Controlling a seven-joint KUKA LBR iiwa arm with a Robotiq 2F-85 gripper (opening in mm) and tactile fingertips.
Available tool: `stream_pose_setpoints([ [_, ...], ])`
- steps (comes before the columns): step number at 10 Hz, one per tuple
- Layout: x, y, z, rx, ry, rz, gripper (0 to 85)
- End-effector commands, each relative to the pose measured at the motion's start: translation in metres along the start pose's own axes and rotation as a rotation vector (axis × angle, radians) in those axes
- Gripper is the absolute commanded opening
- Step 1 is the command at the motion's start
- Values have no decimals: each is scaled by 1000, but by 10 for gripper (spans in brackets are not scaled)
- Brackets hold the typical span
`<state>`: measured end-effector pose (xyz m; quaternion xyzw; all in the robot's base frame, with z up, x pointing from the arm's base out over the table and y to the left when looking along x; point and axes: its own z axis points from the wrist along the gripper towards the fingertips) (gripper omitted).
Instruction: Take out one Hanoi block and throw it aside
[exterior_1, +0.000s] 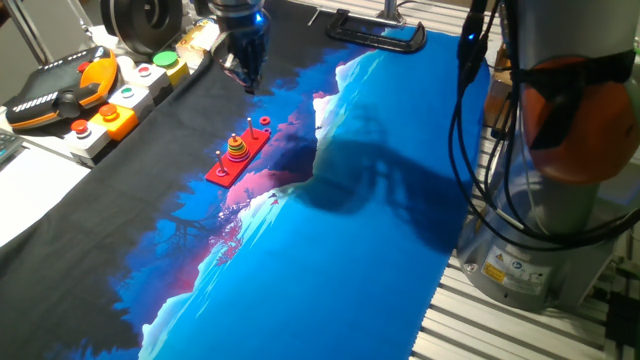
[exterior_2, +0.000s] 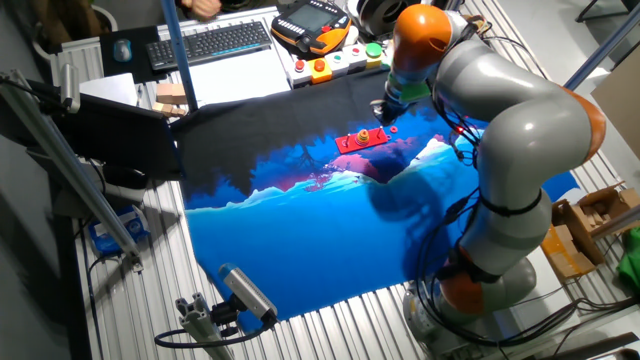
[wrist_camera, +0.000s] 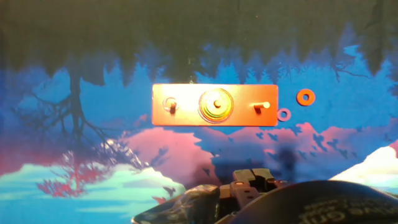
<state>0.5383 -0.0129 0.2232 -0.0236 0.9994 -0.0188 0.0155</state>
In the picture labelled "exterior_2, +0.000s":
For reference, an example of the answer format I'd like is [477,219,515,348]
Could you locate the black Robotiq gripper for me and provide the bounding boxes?
[370,94,408,128]

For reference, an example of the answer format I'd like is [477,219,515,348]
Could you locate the red Hanoi base with pegs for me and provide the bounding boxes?
[333,125,391,155]

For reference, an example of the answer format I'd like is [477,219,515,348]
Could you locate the light wooden block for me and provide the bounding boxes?
[152,102,187,119]
[155,82,189,105]

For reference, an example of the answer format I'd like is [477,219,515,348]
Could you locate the person hand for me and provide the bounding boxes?
[181,0,224,22]

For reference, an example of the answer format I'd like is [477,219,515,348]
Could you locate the yellow box green mushroom button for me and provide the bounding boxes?
[363,42,385,70]

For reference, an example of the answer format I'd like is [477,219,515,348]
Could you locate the white box small red button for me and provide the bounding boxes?
[343,43,369,74]

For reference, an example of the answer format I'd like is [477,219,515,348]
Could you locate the white box green button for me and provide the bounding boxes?
[325,49,350,79]

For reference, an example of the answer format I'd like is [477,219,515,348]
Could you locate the orange box orange button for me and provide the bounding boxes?
[307,57,334,85]

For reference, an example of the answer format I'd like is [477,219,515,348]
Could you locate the white box red mushroom button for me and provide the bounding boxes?
[287,58,312,89]

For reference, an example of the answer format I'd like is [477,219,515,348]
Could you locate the black filament spool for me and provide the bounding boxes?
[357,0,409,36]

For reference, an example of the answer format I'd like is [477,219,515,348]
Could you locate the black orange teach pendant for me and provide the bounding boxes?
[270,0,353,56]

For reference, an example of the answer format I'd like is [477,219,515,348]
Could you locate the blue black landscape print cloth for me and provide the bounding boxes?
[172,69,581,321]

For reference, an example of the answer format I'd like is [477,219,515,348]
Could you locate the white desk sheet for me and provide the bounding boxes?
[158,7,294,107]

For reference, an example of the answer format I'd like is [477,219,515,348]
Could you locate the black computer keyboard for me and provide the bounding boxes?
[145,20,274,71]

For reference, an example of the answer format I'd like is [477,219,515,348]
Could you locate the open brown cardboard box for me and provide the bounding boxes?
[552,182,640,266]

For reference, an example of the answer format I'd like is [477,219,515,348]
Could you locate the blue slanted pole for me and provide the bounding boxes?
[563,4,640,91]

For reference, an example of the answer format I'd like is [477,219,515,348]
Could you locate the brown cardboard sheet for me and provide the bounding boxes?
[591,59,640,161]

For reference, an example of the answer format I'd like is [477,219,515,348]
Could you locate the black chair legs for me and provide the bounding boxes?
[574,0,640,24]

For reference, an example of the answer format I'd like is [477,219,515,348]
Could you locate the grey computer mouse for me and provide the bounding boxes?
[112,38,134,64]

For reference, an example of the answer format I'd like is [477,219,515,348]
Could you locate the black laptop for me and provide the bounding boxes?
[27,79,184,182]

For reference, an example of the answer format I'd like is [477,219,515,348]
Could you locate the white notebook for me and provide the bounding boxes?
[79,73,139,107]

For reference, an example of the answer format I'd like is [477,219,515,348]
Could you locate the short aluminium profile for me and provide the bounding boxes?
[174,292,236,360]

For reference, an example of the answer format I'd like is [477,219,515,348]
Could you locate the black mouse pad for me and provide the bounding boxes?
[98,25,169,85]

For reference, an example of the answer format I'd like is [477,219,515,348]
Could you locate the green cloth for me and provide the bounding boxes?
[615,227,640,296]

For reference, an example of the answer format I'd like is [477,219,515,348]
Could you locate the blue wipes pack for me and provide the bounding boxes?
[88,204,151,259]

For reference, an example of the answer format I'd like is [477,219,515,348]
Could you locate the silver cylinder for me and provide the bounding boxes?
[59,63,81,115]

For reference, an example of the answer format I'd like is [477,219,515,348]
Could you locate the long aluminium bar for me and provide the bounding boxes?
[0,69,144,274]

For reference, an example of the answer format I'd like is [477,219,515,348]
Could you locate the blue vertical frame post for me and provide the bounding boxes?
[159,0,200,112]

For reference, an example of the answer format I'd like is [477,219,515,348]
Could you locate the silver depth camera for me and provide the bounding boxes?
[218,263,279,321]

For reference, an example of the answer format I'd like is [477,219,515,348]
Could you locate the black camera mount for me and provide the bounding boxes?
[209,294,246,337]

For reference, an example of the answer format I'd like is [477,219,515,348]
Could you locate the black camera cable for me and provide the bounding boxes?
[153,314,277,350]

